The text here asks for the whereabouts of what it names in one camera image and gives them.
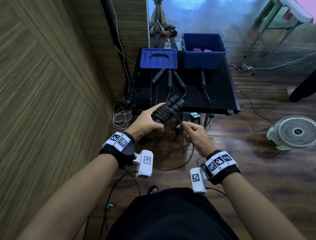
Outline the person's right hand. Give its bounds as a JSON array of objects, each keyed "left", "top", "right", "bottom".
[{"left": 176, "top": 121, "right": 217, "bottom": 159}]

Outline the person's left hand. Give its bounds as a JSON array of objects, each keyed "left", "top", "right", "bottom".
[{"left": 126, "top": 103, "right": 166, "bottom": 142}]

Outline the black green-striped jump rope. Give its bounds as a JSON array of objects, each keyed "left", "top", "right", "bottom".
[{"left": 150, "top": 68, "right": 187, "bottom": 107}]

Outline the blue plastic bin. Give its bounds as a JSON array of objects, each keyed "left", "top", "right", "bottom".
[{"left": 182, "top": 33, "right": 227, "bottom": 70}]

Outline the person's left forearm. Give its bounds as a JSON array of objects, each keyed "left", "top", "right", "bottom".
[{"left": 17, "top": 154, "right": 119, "bottom": 240}]

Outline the person's right forearm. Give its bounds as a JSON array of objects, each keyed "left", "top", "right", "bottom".
[{"left": 222, "top": 172, "right": 306, "bottom": 240}]

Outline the blue bin lid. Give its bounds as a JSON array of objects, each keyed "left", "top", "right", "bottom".
[{"left": 140, "top": 48, "right": 178, "bottom": 70}]

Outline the person's black clothing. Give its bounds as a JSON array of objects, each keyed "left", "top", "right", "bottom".
[{"left": 106, "top": 187, "right": 240, "bottom": 240}]

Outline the black wristband with marker tags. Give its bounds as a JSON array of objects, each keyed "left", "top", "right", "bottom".
[
  {"left": 99, "top": 132, "right": 136, "bottom": 169},
  {"left": 200, "top": 150, "right": 241, "bottom": 185}
]

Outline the black glossy low table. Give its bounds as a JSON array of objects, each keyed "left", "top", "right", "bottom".
[{"left": 126, "top": 49, "right": 241, "bottom": 117}]

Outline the black pouch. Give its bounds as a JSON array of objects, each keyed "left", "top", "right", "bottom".
[{"left": 150, "top": 41, "right": 178, "bottom": 50}]

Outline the white floor fan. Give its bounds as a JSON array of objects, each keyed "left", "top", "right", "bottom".
[{"left": 266, "top": 115, "right": 316, "bottom": 151}]

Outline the white cable coil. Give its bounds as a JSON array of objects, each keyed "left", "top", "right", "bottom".
[{"left": 113, "top": 103, "right": 133, "bottom": 130}]

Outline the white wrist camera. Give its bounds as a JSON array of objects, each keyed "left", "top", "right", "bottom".
[
  {"left": 190, "top": 167, "right": 208, "bottom": 194},
  {"left": 133, "top": 150, "right": 154, "bottom": 179}
]

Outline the black camera cable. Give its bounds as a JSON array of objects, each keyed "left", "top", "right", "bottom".
[
  {"left": 98, "top": 170, "right": 141, "bottom": 240},
  {"left": 196, "top": 157, "right": 227, "bottom": 197}
]

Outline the black floor cable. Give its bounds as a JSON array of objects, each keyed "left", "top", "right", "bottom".
[{"left": 236, "top": 91, "right": 275, "bottom": 124}]

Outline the white wall cable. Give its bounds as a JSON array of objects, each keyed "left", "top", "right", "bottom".
[{"left": 110, "top": 0, "right": 136, "bottom": 94}]

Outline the thin white hanging cable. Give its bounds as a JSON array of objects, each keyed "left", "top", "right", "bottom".
[{"left": 229, "top": 52, "right": 316, "bottom": 71}]

